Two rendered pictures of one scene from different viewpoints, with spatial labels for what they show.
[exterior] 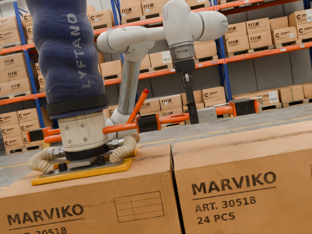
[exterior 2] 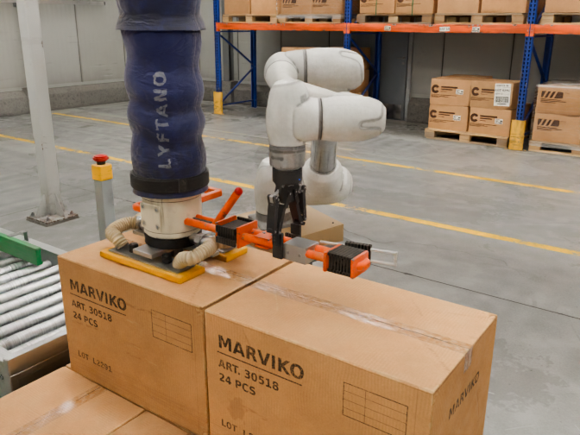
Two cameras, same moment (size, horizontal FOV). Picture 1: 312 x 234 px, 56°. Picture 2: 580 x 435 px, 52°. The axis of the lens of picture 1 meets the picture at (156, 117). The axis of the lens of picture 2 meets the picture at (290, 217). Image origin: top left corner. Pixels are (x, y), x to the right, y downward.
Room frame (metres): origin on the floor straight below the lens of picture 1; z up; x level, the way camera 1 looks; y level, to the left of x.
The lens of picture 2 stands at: (-0.17, -0.89, 1.62)
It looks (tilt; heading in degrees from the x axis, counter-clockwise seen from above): 18 degrees down; 31
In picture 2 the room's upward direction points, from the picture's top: straight up
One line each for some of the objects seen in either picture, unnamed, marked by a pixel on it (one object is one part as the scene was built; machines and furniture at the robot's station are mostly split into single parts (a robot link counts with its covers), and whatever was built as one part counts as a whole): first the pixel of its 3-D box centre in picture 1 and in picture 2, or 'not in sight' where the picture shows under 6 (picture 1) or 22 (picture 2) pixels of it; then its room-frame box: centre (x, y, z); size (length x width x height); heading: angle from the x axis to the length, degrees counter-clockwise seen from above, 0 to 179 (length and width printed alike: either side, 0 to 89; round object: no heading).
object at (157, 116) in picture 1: (148, 122); (236, 230); (1.09, 0.03, 1.07); 0.10 x 0.08 x 0.06; 175
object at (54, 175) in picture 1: (82, 167); (150, 256); (1.02, 0.29, 0.97); 0.34 x 0.10 x 0.05; 85
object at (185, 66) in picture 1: (185, 72); (286, 185); (1.08, -0.14, 1.23); 0.08 x 0.07 x 0.09; 175
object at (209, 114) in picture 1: (205, 114); (300, 250); (1.08, -0.18, 1.07); 0.07 x 0.07 x 0.04; 85
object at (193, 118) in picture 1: (193, 114); (278, 245); (1.04, -0.13, 1.08); 0.03 x 0.01 x 0.07; 85
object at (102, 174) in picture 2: not in sight; (110, 265); (1.69, 1.22, 0.50); 0.07 x 0.07 x 1.00; 85
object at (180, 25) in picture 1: (179, 22); (293, 111); (1.09, -0.15, 1.41); 0.13 x 0.11 x 0.16; 123
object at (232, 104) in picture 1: (243, 107); (345, 261); (1.06, -0.32, 1.07); 0.08 x 0.07 x 0.05; 85
